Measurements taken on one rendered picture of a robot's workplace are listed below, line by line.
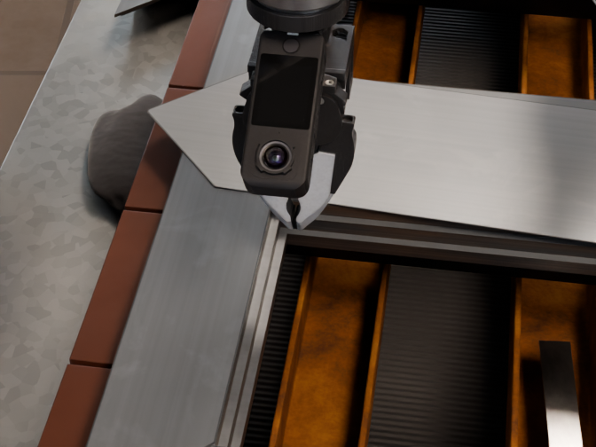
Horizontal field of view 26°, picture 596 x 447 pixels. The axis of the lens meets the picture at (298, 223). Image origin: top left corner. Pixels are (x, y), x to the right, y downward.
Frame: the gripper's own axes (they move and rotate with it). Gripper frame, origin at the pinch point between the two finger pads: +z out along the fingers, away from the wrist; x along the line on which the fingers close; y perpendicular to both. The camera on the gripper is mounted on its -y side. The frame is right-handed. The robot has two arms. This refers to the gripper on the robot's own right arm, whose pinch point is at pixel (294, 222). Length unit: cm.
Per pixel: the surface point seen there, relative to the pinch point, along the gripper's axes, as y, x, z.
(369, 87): 25.3, -3.4, 5.5
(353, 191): 10.4, -3.6, 5.5
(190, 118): 18.1, 12.4, 5.4
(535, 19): 65, -21, 23
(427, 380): 16.0, -11.7, 36.0
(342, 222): 7.9, -3.0, 6.9
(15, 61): 136, 80, 91
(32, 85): 129, 74, 91
